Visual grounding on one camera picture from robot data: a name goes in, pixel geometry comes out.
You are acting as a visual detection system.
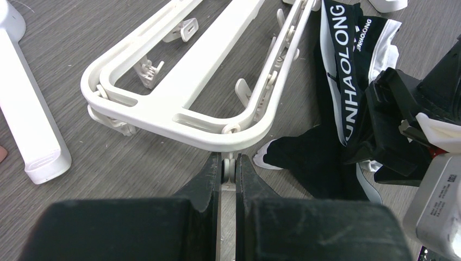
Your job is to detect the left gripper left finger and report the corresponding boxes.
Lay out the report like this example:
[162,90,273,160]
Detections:
[20,152,222,260]

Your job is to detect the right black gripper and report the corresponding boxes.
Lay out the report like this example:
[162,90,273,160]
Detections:
[342,42,460,187]

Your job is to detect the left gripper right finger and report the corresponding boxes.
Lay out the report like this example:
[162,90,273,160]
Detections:
[235,154,412,260]

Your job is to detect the black boxer briefs white trim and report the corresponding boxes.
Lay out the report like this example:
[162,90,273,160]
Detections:
[253,1,401,204]

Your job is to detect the white clip hanger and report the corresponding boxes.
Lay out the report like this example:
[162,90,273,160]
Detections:
[79,0,408,191]

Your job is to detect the silver clothes rack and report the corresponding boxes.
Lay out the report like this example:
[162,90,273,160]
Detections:
[1,1,72,184]

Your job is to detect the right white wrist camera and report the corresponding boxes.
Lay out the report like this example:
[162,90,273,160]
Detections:
[403,113,460,260]

